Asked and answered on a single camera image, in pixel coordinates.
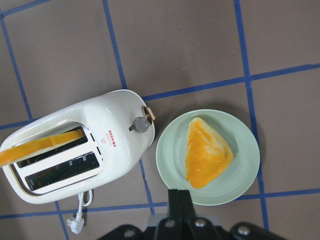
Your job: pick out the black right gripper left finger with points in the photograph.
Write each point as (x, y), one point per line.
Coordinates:
(175, 211)

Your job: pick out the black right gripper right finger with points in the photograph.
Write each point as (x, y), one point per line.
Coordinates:
(186, 205)

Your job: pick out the white two-slot toaster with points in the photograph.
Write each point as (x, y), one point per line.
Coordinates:
(117, 127)

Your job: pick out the bread slice in toaster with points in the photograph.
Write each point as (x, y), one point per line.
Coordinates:
(38, 146)

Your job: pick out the light green plate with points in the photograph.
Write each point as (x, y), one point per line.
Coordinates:
(233, 182)

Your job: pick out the toast slice on plate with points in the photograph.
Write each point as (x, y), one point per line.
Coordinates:
(208, 154)

